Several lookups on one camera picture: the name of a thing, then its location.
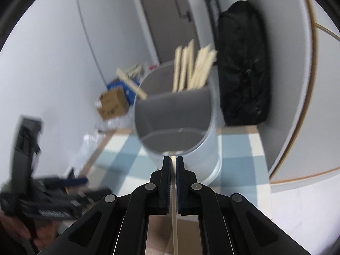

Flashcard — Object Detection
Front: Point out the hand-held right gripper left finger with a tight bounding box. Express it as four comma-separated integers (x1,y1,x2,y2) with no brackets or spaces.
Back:
40,156,171,255

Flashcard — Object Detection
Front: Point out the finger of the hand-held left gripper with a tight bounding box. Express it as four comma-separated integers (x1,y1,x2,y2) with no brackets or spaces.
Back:
77,188,112,205
57,176,89,187

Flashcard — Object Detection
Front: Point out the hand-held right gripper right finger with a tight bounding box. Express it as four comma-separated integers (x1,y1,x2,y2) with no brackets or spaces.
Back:
176,156,311,255

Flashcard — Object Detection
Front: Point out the wooden chopstick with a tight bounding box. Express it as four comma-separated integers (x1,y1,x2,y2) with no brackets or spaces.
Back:
116,68,148,99
170,156,179,255

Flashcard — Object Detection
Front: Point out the grey cylindrical container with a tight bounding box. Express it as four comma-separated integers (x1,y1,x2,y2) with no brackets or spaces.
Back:
133,60,222,186

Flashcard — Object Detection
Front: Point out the bunch of wooden chopsticks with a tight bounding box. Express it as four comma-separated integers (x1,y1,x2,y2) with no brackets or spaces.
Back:
172,39,218,93

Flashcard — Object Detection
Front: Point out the person's left hand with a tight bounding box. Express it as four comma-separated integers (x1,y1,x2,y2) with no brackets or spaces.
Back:
0,212,61,255

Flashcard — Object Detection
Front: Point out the clear crumpled plastic bag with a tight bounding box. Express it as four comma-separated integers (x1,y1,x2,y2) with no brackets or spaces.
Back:
82,131,109,153

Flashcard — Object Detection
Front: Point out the checkered floor mat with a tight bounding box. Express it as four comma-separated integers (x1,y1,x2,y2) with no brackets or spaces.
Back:
80,126,272,255

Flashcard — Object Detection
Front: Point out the grey mailer bag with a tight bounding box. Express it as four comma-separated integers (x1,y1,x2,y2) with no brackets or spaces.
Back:
99,117,135,133

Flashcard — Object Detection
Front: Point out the brown cardboard box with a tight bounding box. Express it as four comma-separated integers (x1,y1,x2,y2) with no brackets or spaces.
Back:
97,86,129,121

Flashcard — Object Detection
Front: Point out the blue cardboard box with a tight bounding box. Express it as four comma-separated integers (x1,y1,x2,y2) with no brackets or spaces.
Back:
106,78,139,104

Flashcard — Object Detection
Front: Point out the beige folded cloth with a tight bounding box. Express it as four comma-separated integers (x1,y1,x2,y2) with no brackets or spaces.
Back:
125,62,148,78

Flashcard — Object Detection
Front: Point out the black backpack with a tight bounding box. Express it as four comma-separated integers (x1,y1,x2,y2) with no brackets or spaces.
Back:
214,0,272,127

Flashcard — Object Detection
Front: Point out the white cabinet with wood trim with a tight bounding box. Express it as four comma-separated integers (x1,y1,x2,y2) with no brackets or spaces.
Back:
268,0,340,184

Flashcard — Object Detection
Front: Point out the grey door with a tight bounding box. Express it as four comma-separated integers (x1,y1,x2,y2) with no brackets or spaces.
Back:
135,0,200,65

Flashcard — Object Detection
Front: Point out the black metal rack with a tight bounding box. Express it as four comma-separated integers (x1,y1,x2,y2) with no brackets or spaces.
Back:
197,0,221,47

